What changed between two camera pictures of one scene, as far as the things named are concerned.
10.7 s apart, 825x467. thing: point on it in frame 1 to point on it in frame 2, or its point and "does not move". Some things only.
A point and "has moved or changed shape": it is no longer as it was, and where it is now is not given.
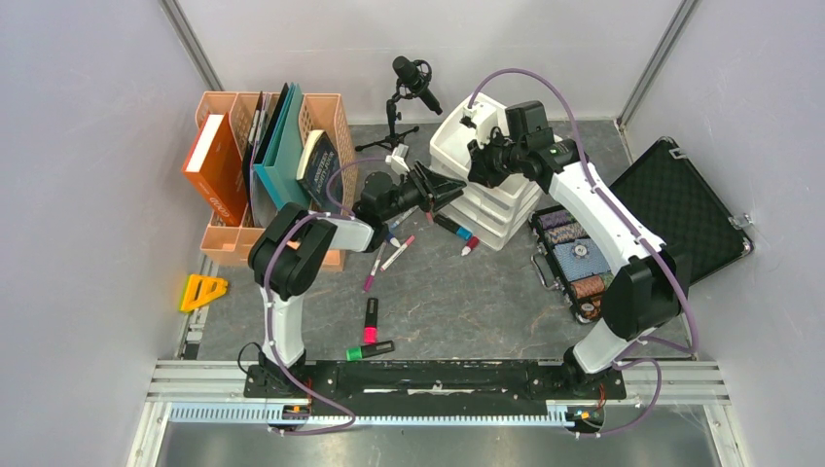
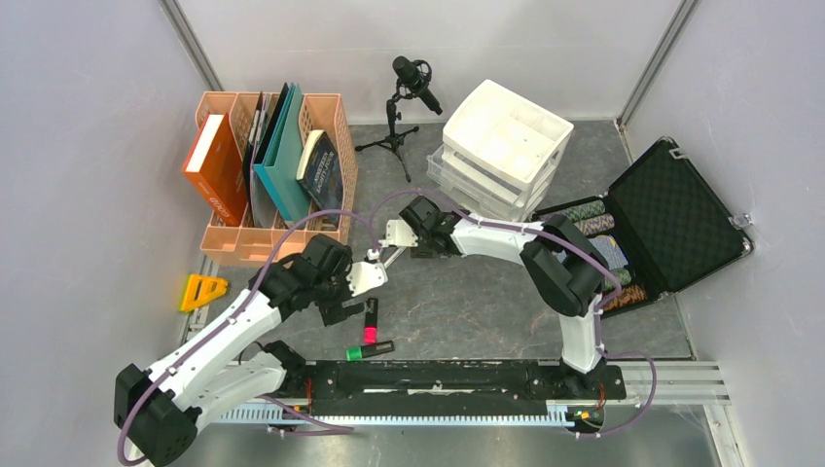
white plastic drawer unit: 489,217 has moved or changed shape
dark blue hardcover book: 319,158 does not move
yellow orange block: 201,290 does not move
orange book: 215,167 does not move
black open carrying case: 674,199 does not move
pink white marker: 399,251 does not move
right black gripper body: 496,160 to 424,249
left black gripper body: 412,194 to 333,291
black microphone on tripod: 413,77 does not move
